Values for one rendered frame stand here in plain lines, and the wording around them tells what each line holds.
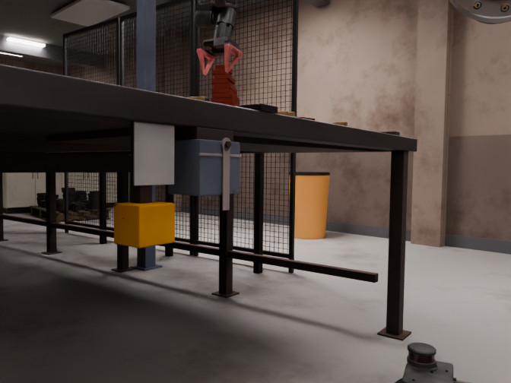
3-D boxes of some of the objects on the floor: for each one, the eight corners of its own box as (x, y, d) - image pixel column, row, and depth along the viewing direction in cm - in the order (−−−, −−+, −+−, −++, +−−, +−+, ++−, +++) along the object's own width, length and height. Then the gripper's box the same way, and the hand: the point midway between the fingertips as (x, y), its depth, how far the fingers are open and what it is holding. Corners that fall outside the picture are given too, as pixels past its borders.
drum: (337, 236, 506) (338, 172, 502) (310, 241, 474) (312, 172, 470) (305, 232, 539) (306, 171, 535) (278, 235, 506) (279, 171, 502)
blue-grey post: (162, 267, 344) (163, -57, 331) (144, 270, 331) (144, -66, 318) (147, 264, 354) (147, -50, 341) (130, 267, 341) (129, -59, 328)
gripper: (248, 27, 140) (239, 76, 138) (215, 33, 148) (206, 79, 147) (234, 17, 134) (224, 67, 133) (201, 23, 143) (192, 71, 142)
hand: (215, 71), depth 140 cm, fingers open, 9 cm apart
